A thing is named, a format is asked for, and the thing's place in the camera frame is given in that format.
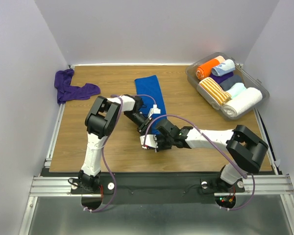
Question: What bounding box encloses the pale teal rolled towel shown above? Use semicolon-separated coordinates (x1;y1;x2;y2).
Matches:
226;83;246;99

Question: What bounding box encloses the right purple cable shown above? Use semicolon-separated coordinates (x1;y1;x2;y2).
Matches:
144;114;255;212

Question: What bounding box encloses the purple rolled towel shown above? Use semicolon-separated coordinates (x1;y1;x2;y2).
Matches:
209;72;234;84

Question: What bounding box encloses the clear plastic bin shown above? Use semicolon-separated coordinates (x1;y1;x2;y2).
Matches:
186;52;270;120

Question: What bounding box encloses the orange striped rolled towel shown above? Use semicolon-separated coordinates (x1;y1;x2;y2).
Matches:
199;77;231;105

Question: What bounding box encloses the light blue patterned rolled towel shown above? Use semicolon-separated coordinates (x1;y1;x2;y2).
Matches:
211;59;235;77

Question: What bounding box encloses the white rolled towel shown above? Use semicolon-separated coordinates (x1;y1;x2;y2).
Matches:
221;87;263;118

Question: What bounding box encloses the purple cable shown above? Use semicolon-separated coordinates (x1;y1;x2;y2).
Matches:
144;114;255;212
82;94;160;213

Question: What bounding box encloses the dark grey rolled towel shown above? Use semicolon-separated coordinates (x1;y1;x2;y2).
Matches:
220;74;242;91

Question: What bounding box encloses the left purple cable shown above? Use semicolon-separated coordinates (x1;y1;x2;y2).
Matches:
82;94;160;213

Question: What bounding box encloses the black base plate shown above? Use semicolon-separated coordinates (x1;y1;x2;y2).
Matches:
71;172;245;205

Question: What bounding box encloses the aluminium frame rail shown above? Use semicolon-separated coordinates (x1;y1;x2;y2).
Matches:
29;175;294;197

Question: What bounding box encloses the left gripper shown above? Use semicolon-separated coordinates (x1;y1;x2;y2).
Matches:
123;111;153;135

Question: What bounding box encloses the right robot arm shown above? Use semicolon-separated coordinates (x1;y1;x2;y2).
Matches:
156;119;269;191

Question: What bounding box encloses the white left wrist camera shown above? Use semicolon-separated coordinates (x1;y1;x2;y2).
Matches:
147;104;161;118

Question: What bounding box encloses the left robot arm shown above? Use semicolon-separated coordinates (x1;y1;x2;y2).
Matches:
75;94;152;193

